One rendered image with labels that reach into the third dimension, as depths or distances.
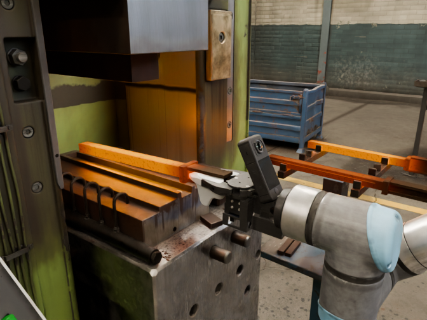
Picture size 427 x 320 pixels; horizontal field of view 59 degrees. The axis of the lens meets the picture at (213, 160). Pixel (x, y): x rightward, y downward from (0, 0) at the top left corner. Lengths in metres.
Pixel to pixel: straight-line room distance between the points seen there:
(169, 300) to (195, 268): 0.08
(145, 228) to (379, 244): 0.39
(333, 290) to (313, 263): 0.52
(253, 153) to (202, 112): 0.40
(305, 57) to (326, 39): 0.59
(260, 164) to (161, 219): 0.23
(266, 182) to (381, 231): 0.19
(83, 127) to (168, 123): 0.26
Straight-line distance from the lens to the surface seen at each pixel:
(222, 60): 1.02
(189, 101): 1.02
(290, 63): 8.94
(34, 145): 0.71
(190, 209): 0.80
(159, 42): 0.67
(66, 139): 1.15
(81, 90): 1.16
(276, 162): 1.12
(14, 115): 0.69
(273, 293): 2.14
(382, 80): 8.28
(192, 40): 0.73
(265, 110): 4.49
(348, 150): 1.28
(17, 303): 0.46
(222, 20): 1.02
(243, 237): 0.84
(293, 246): 1.20
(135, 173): 0.90
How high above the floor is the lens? 1.30
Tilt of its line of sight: 19 degrees down
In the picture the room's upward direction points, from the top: straight up
